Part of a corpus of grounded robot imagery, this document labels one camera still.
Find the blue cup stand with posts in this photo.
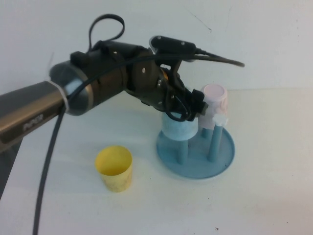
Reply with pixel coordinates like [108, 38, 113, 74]
[156, 114, 236, 181]

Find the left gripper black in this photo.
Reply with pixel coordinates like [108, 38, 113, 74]
[146, 66, 209, 122]

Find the blue plastic cup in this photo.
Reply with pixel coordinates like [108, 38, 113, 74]
[160, 113, 199, 142]

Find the pink plastic cup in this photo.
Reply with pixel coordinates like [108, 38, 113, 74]
[197, 84, 230, 130]

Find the yellow plastic cup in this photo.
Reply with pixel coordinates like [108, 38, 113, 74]
[94, 145, 134, 193]

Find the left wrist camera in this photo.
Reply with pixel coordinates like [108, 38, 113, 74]
[148, 35, 198, 74]

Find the white cable tie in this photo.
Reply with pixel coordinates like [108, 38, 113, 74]
[48, 80, 71, 111]

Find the black camera cable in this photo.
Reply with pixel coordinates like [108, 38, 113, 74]
[31, 47, 246, 235]

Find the black looped gripper cable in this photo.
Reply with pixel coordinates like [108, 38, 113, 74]
[88, 14, 126, 53]

